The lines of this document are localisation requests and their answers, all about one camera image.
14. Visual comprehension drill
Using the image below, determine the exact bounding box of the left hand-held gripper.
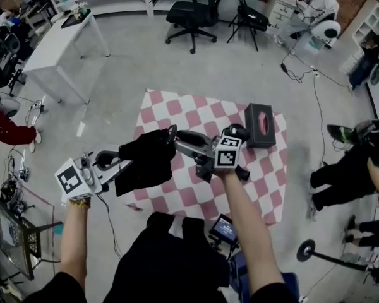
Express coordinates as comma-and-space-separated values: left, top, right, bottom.
54, 143, 135, 204

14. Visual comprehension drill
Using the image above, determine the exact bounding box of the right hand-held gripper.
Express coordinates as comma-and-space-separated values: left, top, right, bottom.
172, 129, 243, 184

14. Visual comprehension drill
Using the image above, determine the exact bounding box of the black drawstring bag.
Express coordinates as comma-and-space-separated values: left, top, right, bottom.
114, 124, 178, 198

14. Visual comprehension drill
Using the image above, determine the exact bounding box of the person's left forearm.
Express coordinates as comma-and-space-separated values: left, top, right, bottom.
60, 200, 92, 289

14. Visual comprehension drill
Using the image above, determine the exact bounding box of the person's right forearm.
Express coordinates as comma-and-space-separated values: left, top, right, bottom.
222, 172, 286, 295

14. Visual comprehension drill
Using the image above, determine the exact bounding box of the pink white checkered tablecloth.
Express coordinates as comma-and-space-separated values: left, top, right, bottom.
133, 89, 288, 226

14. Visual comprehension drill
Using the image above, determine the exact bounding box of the black tissue box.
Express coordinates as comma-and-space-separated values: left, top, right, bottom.
244, 102, 277, 149

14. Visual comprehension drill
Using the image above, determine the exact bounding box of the small black monitor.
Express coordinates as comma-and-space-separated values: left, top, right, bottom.
208, 213, 238, 243

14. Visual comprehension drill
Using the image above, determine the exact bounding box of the black lattice side table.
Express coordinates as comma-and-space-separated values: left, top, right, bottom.
18, 216, 64, 262

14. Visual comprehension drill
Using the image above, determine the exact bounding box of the person's black clothing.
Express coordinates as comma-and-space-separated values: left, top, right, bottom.
21, 211, 300, 303

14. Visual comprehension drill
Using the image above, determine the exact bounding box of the tilted flat monitor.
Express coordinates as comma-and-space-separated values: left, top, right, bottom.
0, 200, 36, 281

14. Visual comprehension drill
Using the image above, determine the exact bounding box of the white table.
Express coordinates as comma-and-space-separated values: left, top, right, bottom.
22, 9, 111, 105

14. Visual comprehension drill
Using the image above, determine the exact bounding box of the black office chair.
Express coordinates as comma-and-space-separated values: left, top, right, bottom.
165, 0, 229, 55

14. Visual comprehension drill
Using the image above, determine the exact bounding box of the black folding chair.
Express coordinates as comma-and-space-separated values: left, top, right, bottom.
226, 0, 271, 52

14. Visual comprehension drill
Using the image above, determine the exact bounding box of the black wheeled chair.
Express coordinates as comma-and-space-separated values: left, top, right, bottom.
0, 33, 27, 96

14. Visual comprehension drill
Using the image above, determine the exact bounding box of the black tray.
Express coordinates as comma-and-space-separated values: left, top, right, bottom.
60, 9, 93, 30

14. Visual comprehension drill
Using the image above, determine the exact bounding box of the black green backpack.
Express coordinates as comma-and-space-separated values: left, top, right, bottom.
327, 120, 379, 145

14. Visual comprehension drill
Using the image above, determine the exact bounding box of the black round-base stand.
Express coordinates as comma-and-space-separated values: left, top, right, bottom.
296, 239, 369, 273

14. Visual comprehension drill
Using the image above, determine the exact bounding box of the small potted plant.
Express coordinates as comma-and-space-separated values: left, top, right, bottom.
71, 1, 90, 20

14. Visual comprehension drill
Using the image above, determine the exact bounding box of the blue chair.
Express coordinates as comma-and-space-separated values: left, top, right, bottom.
230, 251, 301, 303

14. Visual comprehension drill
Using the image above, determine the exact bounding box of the white round backpack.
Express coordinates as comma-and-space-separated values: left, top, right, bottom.
309, 19, 342, 47

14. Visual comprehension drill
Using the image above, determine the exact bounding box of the white cubby cabinet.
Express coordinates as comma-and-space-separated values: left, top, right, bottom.
339, 0, 379, 76

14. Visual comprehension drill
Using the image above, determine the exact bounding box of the amber bead bracelet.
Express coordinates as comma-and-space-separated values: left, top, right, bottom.
69, 197, 92, 210

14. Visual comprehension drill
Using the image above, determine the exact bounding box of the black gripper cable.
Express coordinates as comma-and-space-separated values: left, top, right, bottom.
96, 194, 124, 259

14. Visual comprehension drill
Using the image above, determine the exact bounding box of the black floor cable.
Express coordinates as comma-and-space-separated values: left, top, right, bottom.
280, 61, 328, 167

